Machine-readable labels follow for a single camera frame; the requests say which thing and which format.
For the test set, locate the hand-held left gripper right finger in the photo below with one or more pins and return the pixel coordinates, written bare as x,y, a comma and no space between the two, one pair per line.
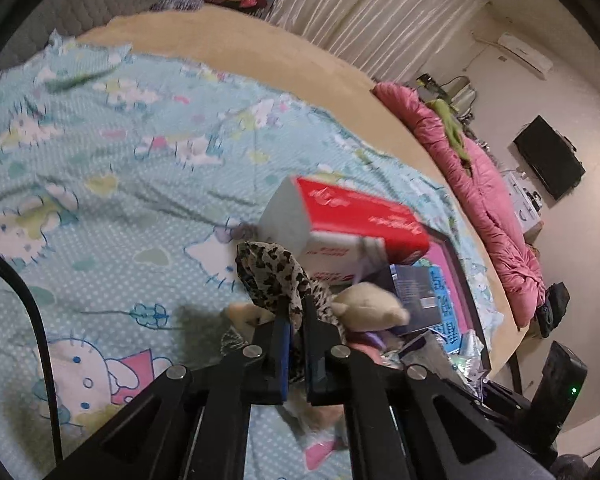
313,372

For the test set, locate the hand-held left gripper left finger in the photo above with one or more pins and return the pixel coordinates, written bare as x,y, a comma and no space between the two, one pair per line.
284,357

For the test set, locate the leopard print scrunchie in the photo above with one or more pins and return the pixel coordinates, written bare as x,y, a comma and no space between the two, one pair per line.
275,270

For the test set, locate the cream plush toy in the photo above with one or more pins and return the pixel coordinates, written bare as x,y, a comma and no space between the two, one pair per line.
375,307

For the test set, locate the shallow box with pink lining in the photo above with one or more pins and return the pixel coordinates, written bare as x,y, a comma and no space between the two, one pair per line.
455,280

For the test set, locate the black bag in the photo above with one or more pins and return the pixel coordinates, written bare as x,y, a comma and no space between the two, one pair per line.
552,310

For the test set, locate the dark blue packet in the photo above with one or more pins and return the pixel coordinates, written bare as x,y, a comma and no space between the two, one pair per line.
415,290

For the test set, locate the red and white tissue box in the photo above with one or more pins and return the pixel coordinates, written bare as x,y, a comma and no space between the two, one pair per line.
360,215

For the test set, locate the white drawer cabinet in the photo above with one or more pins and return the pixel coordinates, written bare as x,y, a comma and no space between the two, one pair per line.
525,200

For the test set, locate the pink quilt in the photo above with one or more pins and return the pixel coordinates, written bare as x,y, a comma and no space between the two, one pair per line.
480,200

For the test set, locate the cartoon cat printed blanket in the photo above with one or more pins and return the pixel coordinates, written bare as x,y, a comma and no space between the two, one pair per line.
105,210

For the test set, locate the green cloth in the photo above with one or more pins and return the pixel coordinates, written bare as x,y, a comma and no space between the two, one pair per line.
450,130

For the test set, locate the tan bed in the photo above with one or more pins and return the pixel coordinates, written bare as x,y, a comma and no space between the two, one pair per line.
280,60

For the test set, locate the cluttered side table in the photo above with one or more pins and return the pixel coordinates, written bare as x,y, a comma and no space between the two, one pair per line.
450,92

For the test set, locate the white air conditioner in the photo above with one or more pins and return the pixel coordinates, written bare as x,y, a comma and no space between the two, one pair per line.
525,52

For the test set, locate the striped white curtain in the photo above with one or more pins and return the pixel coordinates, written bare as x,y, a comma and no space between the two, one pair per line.
380,10

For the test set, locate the dark patterned cloth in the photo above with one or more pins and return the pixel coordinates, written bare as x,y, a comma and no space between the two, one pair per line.
180,1

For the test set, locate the grey quilted headboard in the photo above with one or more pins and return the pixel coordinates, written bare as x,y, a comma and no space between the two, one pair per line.
80,5

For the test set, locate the black wall television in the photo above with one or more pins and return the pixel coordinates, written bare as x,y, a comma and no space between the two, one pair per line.
550,157

